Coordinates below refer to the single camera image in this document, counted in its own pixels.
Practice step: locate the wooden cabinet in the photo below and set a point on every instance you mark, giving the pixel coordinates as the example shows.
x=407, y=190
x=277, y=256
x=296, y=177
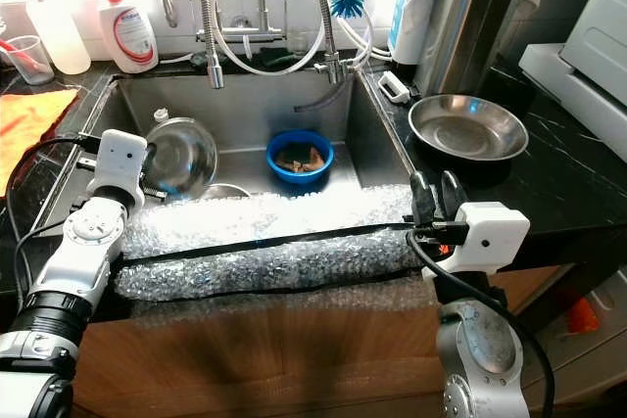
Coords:
x=255, y=369

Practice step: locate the small orange object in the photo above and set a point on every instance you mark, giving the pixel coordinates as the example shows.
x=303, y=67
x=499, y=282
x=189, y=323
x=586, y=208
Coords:
x=581, y=315

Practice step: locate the dark scouring pad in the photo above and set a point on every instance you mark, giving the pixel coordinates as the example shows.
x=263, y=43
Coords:
x=194, y=61

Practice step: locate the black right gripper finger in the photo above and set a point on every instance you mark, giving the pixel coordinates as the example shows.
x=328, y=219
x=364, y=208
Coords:
x=424, y=201
x=453, y=200

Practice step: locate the clear plastic bottle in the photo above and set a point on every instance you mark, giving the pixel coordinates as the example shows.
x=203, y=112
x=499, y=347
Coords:
x=159, y=115

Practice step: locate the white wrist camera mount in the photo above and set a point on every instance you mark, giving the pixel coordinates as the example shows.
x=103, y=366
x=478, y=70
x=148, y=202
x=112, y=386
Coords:
x=120, y=163
x=490, y=237

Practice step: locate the large steel pan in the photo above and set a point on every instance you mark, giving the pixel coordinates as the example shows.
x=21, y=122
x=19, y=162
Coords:
x=465, y=129

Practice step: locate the stainless steel sink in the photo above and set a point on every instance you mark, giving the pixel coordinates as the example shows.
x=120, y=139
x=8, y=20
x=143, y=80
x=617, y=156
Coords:
x=255, y=100

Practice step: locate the steel knife block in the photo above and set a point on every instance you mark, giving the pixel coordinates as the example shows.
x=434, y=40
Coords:
x=470, y=26

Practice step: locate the white soap bottle red label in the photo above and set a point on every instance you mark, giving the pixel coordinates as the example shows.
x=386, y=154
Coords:
x=129, y=36

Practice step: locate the small white clip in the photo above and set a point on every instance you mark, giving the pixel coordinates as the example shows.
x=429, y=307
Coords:
x=395, y=86

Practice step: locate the spring gooseneck faucet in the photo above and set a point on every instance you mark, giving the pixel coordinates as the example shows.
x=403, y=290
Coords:
x=333, y=36

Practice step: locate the clear bubble wrap sheet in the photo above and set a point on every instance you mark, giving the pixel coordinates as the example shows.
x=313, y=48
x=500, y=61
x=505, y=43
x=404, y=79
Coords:
x=274, y=271

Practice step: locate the spring pull-down faucet sprayer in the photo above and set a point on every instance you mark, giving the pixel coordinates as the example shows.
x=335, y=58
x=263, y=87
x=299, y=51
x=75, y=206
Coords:
x=213, y=46

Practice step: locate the white appliance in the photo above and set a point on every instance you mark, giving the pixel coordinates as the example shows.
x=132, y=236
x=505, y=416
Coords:
x=588, y=46

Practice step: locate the translucent white bottle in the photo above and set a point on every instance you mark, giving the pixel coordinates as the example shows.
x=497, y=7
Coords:
x=62, y=36

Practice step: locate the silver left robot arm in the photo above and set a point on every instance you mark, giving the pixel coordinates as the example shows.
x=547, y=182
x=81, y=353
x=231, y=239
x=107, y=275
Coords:
x=83, y=261

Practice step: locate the clear plastic cup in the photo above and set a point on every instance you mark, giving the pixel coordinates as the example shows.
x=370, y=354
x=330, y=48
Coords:
x=34, y=66

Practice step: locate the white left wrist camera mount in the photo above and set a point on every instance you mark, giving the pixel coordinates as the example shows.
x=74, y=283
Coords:
x=120, y=163

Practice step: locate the blue bowl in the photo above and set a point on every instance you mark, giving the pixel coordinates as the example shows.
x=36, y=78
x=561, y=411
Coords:
x=299, y=179

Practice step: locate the steel bowl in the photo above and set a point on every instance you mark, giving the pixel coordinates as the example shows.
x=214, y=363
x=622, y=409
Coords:
x=186, y=154

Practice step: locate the brown food scraps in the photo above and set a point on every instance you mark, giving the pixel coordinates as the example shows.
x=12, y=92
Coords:
x=302, y=159

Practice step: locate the orange cloth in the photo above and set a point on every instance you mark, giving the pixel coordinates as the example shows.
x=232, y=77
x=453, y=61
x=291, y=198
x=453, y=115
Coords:
x=29, y=124

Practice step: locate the red utensil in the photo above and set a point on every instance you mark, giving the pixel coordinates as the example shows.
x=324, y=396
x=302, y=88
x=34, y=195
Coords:
x=20, y=49

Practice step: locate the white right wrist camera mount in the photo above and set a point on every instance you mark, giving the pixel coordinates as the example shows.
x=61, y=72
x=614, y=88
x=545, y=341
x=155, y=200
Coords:
x=490, y=237

